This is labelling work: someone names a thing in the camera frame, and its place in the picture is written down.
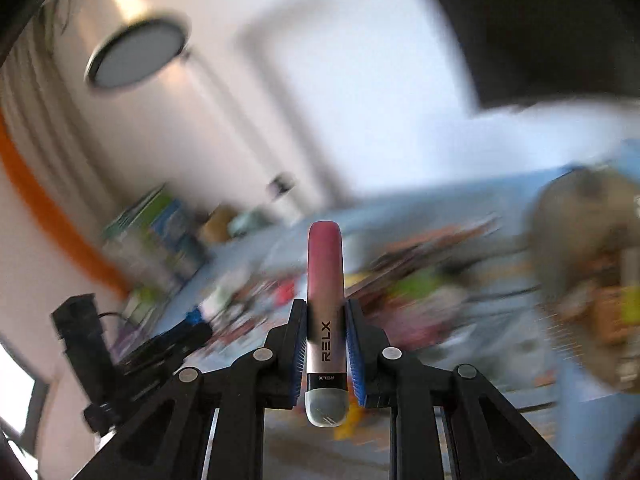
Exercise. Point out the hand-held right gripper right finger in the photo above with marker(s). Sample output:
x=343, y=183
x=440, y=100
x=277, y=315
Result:
x=357, y=365

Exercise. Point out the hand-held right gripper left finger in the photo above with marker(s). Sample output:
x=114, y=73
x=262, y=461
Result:
x=301, y=365

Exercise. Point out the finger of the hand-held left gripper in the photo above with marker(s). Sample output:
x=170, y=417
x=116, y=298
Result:
x=175, y=342

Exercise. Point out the yellow toy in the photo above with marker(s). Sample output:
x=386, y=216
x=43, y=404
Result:
x=347, y=422

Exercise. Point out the pink vape pen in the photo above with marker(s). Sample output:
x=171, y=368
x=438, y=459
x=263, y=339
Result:
x=325, y=285

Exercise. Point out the patterned blue cloth desktop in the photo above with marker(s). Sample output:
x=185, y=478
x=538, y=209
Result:
x=530, y=360

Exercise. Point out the stack of colourful boxes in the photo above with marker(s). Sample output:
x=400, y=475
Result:
x=155, y=240

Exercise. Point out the orange band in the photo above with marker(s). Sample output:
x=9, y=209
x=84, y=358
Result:
x=45, y=210

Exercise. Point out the woven basket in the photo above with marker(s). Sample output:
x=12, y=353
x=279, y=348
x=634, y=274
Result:
x=590, y=270

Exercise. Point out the dark screen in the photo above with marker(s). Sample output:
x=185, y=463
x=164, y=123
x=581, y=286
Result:
x=540, y=25

